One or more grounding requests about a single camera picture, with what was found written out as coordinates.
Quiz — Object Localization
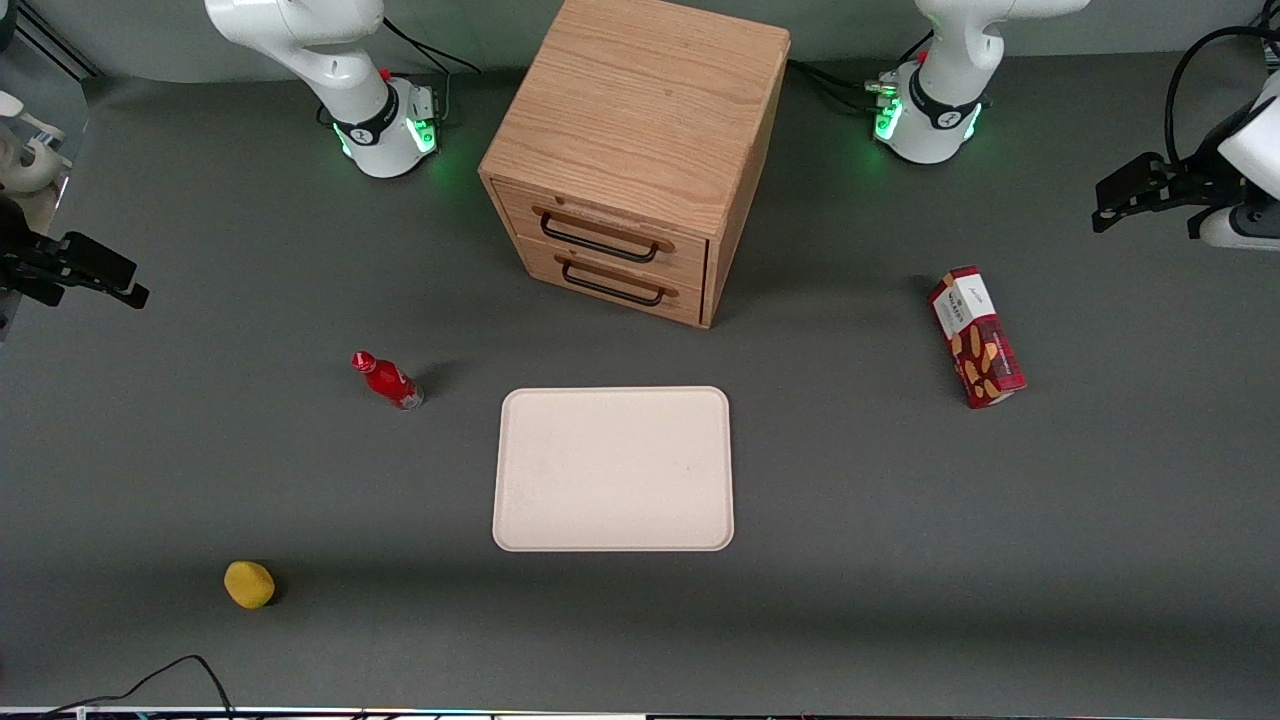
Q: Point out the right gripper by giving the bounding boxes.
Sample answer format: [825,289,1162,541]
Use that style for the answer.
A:
[0,196,152,310]

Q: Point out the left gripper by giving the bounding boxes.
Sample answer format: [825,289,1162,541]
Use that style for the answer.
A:
[1092,150,1280,251]

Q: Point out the red cookie box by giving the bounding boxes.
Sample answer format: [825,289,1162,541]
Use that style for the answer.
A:
[927,264,1029,410]

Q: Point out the beige rectangular tray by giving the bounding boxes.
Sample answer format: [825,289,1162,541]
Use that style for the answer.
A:
[491,385,736,554]

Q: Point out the white curved plastic object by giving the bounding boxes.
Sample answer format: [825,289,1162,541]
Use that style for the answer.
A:
[0,90,74,194]

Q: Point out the red soda bottle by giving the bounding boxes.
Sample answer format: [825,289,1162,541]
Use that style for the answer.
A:
[350,350,426,412]

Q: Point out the yellow toy lemon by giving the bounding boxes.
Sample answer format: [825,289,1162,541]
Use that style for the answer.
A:
[223,560,278,611]

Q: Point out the wooden drawer front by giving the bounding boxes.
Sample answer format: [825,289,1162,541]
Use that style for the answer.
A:
[516,238,708,328]
[494,180,711,292]

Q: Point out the wooden two-drawer cabinet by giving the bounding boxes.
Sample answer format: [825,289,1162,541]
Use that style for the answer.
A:
[478,0,792,330]

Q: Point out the black left arm wrist cable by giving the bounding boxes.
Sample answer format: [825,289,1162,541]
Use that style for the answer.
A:
[1164,24,1280,168]

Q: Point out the black metal rail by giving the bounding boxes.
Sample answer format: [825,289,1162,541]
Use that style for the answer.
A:
[14,0,103,81]

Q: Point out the black left arm base cables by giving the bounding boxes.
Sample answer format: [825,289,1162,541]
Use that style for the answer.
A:
[788,30,936,117]

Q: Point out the thin black table cable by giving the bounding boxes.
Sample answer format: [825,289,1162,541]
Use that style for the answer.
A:
[40,654,237,717]

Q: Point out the black right arm base cable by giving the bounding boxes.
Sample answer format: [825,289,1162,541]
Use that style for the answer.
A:
[380,15,483,126]

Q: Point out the black metal drawer handle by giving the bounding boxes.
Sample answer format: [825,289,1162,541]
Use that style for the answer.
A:
[561,261,667,308]
[539,212,662,265]

